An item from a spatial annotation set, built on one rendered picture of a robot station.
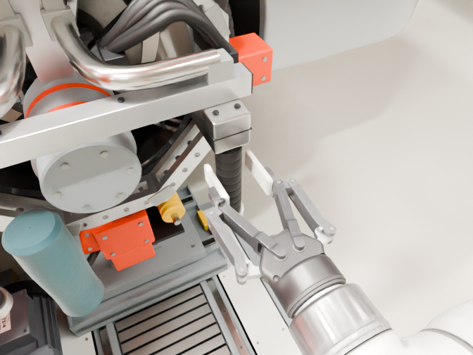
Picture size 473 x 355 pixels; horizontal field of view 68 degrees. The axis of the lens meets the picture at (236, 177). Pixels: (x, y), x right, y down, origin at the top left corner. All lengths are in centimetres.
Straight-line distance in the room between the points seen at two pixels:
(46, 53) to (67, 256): 32
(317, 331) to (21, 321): 71
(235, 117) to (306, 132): 148
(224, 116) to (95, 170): 19
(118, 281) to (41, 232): 54
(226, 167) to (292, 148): 133
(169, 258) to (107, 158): 69
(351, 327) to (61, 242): 46
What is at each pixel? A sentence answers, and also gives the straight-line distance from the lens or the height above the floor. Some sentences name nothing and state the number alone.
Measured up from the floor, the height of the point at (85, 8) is 92.
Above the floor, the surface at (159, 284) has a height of 15.
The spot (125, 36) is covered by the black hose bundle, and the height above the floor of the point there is 100.
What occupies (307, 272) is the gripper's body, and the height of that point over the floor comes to 87.
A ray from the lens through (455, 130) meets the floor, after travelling 218.
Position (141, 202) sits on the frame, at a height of 61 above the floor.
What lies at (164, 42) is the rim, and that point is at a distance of 90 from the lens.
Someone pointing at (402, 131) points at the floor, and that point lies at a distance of 204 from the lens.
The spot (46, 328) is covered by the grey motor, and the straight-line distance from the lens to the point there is 100.
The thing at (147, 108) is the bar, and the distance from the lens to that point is 40.
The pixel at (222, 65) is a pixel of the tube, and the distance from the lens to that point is 41.
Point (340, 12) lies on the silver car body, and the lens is 92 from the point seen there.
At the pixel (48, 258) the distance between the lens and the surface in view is 65.
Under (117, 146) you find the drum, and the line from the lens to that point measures 48.
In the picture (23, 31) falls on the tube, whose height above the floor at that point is 100.
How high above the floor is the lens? 121
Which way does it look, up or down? 48 degrees down
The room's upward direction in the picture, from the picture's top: straight up
